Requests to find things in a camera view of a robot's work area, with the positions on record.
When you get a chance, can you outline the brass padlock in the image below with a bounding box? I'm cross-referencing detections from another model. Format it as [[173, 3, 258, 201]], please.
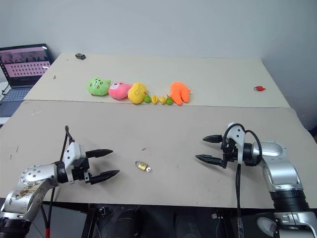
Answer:
[[135, 160, 149, 172]]

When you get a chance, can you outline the orange plush toy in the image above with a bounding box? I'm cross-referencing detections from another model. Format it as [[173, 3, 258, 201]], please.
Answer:
[[169, 81, 193, 107]]

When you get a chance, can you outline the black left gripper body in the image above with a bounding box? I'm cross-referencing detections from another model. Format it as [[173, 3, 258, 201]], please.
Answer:
[[72, 158, 92, 185]]

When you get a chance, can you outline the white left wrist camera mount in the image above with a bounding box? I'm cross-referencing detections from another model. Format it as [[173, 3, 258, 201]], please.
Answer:
[[62, 142, 87, 183]]

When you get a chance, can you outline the open laptop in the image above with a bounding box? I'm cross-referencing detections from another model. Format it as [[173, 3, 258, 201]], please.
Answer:
[[0, 44, 54, 118]]

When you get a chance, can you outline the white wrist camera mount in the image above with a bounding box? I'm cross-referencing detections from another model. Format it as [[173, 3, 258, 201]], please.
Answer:
[[62, 142, 87, 183], [223, 122, 246, 165]]

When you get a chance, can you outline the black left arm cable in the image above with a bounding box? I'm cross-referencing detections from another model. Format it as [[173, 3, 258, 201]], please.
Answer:
[[46, 125, 75, 230]]

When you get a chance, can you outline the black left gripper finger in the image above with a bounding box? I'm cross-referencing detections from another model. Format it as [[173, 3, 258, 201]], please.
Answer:
[[85, 149, 114, 159], [89, 170, 120, 185]]

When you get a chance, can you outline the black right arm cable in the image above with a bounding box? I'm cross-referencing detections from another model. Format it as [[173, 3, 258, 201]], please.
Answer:
[[221, 123, 263, 238]]

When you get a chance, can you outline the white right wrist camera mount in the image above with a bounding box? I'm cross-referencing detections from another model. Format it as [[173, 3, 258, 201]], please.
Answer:
[[223, 122, 246, 165]]

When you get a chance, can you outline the white shoe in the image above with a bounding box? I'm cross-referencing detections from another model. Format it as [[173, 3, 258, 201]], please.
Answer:
[[256, 216, 278, 237]]

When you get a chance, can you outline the black table frame leg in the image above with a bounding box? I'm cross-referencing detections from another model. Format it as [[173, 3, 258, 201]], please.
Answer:
[[81, 203, 99, 238]]

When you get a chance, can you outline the yellow plush toy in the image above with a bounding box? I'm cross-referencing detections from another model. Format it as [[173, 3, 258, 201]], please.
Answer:
[[127, 82, 149, 105]]

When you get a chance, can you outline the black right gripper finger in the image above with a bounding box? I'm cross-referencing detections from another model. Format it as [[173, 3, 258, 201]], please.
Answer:
[[195, 154, 224, 167], [202, 134, 223, 144]]

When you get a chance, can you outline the pink plush toy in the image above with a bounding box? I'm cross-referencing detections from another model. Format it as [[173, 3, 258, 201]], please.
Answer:
[[107, 82, 133, 101]]

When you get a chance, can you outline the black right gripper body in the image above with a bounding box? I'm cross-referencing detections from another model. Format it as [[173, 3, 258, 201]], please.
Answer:
[[220, 137, 239, 170]]

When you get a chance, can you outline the green plush toy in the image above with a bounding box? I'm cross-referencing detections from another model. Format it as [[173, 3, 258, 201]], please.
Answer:
[[86, 77, 111, 97]]

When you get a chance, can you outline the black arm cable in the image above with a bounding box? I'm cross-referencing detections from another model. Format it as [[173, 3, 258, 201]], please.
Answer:
[[221, 123, 263, 238], [46, 125, 75, 230]]

